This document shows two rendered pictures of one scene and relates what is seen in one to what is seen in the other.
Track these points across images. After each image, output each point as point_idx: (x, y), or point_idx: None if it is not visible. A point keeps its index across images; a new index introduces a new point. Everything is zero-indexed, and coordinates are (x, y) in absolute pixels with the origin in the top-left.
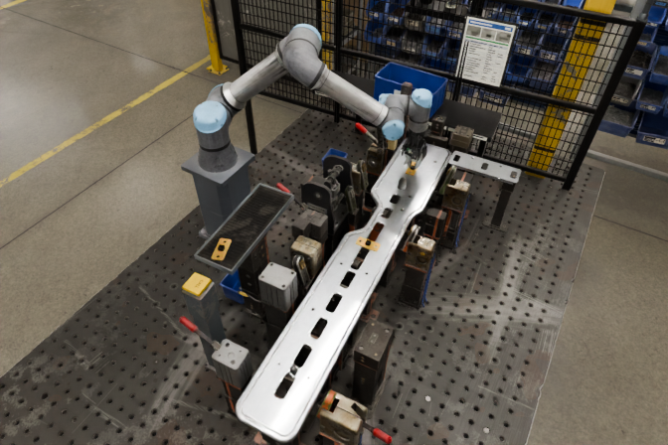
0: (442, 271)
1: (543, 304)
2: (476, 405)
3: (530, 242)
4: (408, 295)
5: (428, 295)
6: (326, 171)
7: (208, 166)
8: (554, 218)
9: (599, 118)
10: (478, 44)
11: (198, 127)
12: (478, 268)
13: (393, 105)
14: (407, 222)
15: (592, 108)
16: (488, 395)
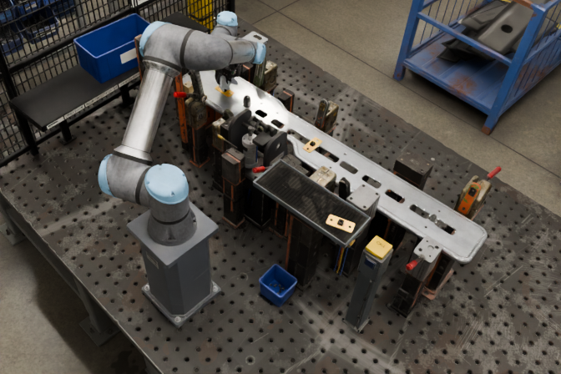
0: (295, 136)
1: (341, 93)
2: None
3: (282, 76)
4: None
5: None
6: (233, 137)
7: (191, 231)
8: None
9: None
10: None
11: (178, 199)
12: (299, 114)
13: (233, 39)
14: (291, 114)
15: None
16: (408, 149)
